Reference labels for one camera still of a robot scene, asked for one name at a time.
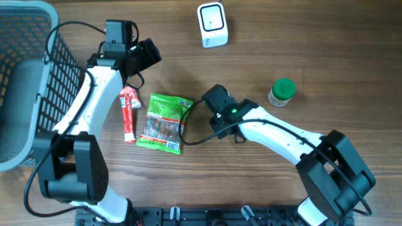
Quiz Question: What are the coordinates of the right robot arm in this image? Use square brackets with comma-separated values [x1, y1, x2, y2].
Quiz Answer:
[202, 84, 376, 225]

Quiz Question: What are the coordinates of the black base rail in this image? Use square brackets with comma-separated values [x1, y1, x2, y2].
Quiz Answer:
[75, 205, 356, 226]

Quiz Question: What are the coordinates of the green snack bag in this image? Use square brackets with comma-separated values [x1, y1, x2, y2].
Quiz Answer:
[136, 94, 193, 154]

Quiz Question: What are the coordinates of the grey plastic mesh basket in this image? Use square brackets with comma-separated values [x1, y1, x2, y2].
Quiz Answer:
[1, 1, 82, 171]

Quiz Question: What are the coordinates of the white barcode scanner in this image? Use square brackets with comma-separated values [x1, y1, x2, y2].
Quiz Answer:
[197, 2, 229, 48]

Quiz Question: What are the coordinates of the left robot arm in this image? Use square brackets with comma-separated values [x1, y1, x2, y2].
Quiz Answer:
[33, 38, 161, 225]

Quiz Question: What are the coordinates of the green lid jar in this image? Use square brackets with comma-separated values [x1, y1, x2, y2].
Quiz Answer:
[268, 78, 296, 107]

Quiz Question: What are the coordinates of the red stick packet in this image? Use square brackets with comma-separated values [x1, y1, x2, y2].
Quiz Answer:
[119, 87, 142, 144]

